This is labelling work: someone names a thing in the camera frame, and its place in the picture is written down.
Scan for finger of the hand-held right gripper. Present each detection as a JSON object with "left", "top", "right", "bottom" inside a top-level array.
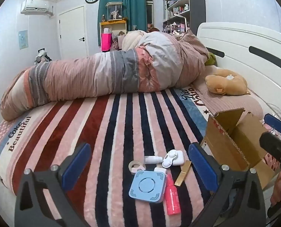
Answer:
[
  {"left": 264, "top": 113, "right": 281, "bottom": 134},
  {"left": 259, "top": 132, "right": 281, "bottom": 171}
]

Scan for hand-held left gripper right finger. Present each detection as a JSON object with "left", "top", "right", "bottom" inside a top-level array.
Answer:
[{"left": 188, "top": 142, "right": 266, "bottom": 227}]

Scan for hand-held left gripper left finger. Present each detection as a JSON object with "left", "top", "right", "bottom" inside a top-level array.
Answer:
[{"left": 15, "top": 142, "right": 92, "bottom": 227}]

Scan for gold lipstick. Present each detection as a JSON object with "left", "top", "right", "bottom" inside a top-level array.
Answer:
[{"left": 174, "top": 160, "right": 192, "bottom": 187}]

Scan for white earbud case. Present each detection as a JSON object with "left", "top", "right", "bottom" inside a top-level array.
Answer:
[{"left": 174, "top": 151, "right": 185, "bottom": 166}]

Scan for brown cardboard box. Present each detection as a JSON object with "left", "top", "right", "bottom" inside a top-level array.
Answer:
[{"left": 199, "top": 108, "right": 277, "bottom": 190}]

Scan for white contact lens case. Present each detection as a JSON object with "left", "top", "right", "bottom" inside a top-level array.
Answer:
[{"left": 162, "top": 149, "right": 179, "bottom": 168}]

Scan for pink spray bottle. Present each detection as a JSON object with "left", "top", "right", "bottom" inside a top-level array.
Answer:
[{"left": 165, "top": 173, "right": 181, "bottom": 215}]

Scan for small white bottle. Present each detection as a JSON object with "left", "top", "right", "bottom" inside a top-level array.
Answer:
[{"left": 144, "top": 155, "right": 163, "bottom": 164}]

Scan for blue square device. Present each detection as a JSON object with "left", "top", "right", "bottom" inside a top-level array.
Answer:
[{"left": 128, "top": 170, "right": 167, "bottom": 204}]

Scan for person's right hand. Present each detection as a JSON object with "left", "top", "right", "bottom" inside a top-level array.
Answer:
[{"left": 270, "top": 170, "right": 281, "bottom": 205}]

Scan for pink dotted sheet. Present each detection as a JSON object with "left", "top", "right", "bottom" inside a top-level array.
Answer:
[{"left": 265, "top": 152, "right": 281, "bottom": 171}]

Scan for striped plush blanket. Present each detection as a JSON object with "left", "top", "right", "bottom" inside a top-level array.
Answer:
[{"left": 0, "top": 86, "right": 216, "bottom": 227}]

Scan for pink ribbed pillow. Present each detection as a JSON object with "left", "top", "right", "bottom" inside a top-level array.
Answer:
[{"left": 192, "top": 65, "right": 264, "bottom": 121}]

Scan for clear tape roll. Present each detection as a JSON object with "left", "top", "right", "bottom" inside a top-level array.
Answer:
[{"left": 128, "top": 160, "right": 146, "bottom": 175}]

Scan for brown plush toy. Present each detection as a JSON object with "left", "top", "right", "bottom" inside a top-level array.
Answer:
[{"left": 205, "top": 68, "right": 248, "bottom": 96}]

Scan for white bed headboard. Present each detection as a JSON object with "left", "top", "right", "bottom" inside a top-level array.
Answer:
[{"left": 197, "top": 22, "right": 281, "bottom": 128}]

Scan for green plush toy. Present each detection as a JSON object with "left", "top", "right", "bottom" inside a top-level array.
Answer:
[{"left": 204, "top": 51, "right": 218, "bottom": 67}]

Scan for pink grey striped duvet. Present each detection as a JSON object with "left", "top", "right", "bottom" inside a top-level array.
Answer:
[{"left": 0, "top": 31, "right": 210, "bottom": 121}]

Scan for pink gift bag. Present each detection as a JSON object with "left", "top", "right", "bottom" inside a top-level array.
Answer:
[{"left": 101, "top": 33, "right": 113, "bottom": 52}]

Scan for white door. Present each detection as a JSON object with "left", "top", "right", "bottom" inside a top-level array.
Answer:
[{"left": 58, "top": 6, "right": 89, "bottom": 61}]

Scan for yellow side table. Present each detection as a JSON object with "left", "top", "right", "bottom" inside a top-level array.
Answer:
[{"left": 99, "top": 20, "right": 128, "bottom": 45}]

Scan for dark bookshelf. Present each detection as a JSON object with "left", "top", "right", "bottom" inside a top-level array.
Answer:
[{"left": 162, "top": 0, "right": 206, "bottom": 35}]

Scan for glass display case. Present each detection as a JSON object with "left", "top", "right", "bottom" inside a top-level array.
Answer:
[{"left": 105, "top": 2, "right": 123, "bottom": 21}]

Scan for white air conditioner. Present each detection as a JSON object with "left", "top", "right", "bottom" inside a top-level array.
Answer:
[{"left": 20, "top": 0, "right": 54, "bottom": 16}]

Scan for teal curtain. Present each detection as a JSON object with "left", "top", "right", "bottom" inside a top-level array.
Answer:
[{"left": 97, "top": 0, "right": 148, "bottom": 46}]

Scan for window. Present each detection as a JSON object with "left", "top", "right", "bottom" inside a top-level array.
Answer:
[{"left": 145, "top": 0, "right": 154, "bottom": 25}]

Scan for white cables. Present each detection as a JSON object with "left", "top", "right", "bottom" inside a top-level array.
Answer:
[{"left": 249, "top": 87, "right": 281, "bottom": 123}]

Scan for blue wall poster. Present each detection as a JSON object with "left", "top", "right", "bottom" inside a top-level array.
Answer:
[{"left": 18, "top": 30, "right": 28, "bottom": 50}]

